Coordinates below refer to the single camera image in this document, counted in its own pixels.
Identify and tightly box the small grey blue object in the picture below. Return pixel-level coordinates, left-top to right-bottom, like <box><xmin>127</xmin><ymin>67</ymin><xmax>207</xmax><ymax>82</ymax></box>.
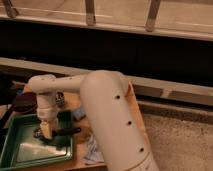
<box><xmin>73</xmin><ymin>107</ymin><xmax>86</xmax><ymax>121</ymax></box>

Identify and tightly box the crumpled white blue cloth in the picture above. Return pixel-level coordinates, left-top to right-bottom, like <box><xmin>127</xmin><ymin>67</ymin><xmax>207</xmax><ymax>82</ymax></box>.
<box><xmin>83</xmin><ymin>132</ymin><xmax>104</xmax><ymax>165</ymax></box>

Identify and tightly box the metal window rail frame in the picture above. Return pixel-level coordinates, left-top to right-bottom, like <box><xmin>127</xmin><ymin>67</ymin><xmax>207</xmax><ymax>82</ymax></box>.
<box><xmin>0</xmin><ymin>0</ymin><xmax>213</xmax><ymax>41</ymax></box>

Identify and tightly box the dark red round lid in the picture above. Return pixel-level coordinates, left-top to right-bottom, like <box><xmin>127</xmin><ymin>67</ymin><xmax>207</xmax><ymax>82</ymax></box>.
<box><xmin>12</xmin><ymin>92</ymin><xmax>37</xmax><ymax>114</ymax></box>

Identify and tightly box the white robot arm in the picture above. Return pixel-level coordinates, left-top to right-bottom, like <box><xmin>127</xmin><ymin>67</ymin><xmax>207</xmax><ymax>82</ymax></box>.
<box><xmin>28</xmin><ymin>70</ymin><xmax>160</xmax><ymax>171</ymax></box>

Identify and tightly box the small dark metal can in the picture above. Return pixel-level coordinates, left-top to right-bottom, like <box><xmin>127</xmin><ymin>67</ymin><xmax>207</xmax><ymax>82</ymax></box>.
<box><xmin>56</xmin><ymin>92</ymin><xmax>65</xmax><ymax>107</ymax></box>

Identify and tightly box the green plastic tray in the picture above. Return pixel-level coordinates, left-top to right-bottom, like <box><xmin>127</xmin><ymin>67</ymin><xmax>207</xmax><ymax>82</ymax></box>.
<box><xmin>0</xmin><ymin>114</ymin><xmax>73</xmax><ymax>171</ymax></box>

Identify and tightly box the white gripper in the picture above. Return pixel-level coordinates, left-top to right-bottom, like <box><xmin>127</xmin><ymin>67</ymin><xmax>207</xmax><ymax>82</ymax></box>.
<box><xmin>37</xmin><ymin>93</ymin><xmax>58</xmax><ymax>139</ymax></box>

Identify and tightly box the wooden table board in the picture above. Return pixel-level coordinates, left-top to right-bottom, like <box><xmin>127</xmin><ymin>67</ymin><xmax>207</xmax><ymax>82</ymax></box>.
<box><xmin>0</xmin><ymin>80</ymin><xmax>151</xmax><ymax>171</ymax></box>

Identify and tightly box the black handled brush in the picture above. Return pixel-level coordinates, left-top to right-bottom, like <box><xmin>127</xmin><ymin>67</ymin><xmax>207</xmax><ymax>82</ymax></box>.
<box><xmin>33</xmin><ymin>127</ymin><xmax>81</xmax><ymax>141</ymax></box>

